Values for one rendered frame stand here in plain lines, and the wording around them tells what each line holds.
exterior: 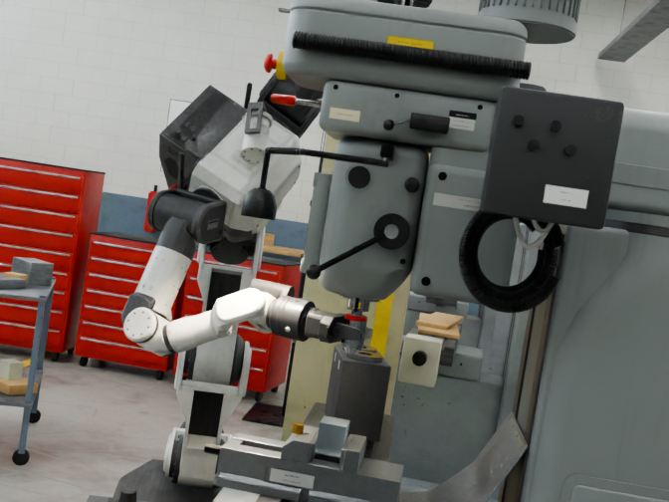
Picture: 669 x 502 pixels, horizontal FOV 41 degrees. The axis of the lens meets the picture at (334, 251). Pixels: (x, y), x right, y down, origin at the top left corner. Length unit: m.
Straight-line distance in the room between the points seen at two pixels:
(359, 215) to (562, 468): 0.61
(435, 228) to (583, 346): 0.35
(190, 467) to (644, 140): 1.57
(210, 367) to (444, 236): 0.98
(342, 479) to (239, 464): 0.20
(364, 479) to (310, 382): 1.98
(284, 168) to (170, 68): 9.27
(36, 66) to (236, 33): 2.55
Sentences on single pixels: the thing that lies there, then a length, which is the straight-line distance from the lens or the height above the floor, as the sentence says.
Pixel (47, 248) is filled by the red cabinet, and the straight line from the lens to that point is 7.04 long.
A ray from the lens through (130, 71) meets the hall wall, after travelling 11.60.
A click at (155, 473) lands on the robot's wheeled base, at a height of 0.57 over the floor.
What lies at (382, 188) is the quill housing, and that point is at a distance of 1.78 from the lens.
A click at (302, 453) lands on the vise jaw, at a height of 1.02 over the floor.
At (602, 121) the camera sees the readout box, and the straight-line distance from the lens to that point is 1.54.
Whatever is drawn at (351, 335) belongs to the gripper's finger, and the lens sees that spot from 1.87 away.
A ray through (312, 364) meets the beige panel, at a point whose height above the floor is 0.84.
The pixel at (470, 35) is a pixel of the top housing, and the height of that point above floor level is 1.85.
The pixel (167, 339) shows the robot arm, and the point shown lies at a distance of 2.03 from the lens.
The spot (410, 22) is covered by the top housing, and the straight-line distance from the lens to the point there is 1.79.
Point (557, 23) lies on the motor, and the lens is 1.85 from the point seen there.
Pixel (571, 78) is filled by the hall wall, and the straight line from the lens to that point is 11.13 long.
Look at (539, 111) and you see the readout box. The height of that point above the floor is 1.69.
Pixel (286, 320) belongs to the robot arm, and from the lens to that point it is 1.92.
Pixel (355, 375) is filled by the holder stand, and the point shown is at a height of 1.09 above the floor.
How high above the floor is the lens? 1.49
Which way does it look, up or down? 3 degrees down
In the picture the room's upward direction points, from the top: 9 degrees clockwise
